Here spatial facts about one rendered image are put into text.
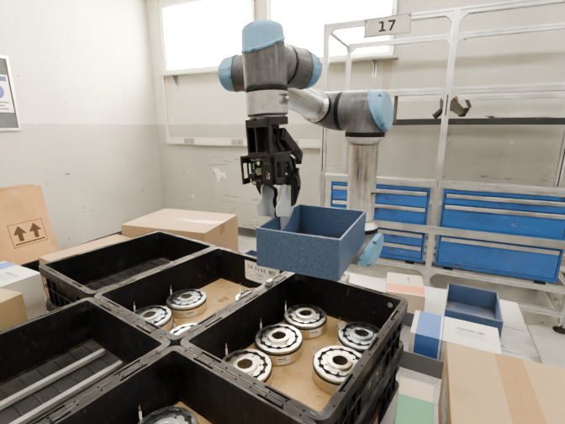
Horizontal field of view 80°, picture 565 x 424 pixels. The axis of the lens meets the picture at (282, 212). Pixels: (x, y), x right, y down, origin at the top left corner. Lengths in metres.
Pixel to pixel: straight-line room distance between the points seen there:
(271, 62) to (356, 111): 0.45
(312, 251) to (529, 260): 2.30
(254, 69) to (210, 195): 3.78
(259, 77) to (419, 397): 0.64
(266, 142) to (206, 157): 3.71
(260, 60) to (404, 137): 2.88
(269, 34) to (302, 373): 0.62
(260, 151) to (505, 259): 2.31
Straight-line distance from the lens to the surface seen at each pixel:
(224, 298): 1.01
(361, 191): 1.04
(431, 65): 3.45
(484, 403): 0.72
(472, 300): 1.37
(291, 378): 0.73
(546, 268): 2.79
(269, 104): 0.60
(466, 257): 2.71
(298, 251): 0.56
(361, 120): 1.01
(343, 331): 0.81
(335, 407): 0.54
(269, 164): 0.58
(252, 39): 0.62
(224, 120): 4.11
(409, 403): 0.74
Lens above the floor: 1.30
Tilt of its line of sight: 14 degrees down
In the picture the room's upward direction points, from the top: straight up
